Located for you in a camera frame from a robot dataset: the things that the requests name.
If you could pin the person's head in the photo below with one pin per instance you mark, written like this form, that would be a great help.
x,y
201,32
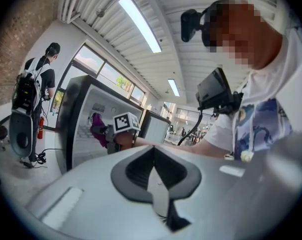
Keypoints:
x,y
248,41

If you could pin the black head-mounted camera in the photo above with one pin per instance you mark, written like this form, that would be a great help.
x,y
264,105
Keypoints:
x,y
191,25

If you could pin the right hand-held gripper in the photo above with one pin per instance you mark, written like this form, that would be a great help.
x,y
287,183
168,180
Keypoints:
x,y
126,122

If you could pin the long ceiling light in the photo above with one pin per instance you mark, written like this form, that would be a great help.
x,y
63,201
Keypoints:
x,y
141,24

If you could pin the black chest-mounted device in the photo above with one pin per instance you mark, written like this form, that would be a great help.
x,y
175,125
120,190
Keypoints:
x,y
213,91

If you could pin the short ceiling light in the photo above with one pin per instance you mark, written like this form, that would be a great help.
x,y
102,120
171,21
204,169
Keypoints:
x,y
174,87

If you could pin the red fire extinguisher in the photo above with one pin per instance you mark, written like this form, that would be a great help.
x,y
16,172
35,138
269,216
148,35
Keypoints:
x,y
41,129

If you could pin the black mini fridge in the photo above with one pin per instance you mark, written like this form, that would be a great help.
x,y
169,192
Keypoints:
x,y
71,109

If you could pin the person's white printed t-shirt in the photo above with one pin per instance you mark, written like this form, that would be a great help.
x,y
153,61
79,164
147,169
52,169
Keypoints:
x,y
278,84

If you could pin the purple cleaning cloth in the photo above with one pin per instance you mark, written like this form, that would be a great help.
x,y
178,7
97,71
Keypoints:
x,y
97,122

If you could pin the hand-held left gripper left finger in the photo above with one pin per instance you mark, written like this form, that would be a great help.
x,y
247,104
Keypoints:
x,y
91,204

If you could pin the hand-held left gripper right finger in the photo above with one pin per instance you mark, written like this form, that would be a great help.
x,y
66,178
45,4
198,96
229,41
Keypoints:
x,y
236,196

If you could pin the black-framed window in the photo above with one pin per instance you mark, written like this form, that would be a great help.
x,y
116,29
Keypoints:
x,y
91,61

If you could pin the person with backpack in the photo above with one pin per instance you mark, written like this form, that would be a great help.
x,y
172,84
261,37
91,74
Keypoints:
x,y
21,134

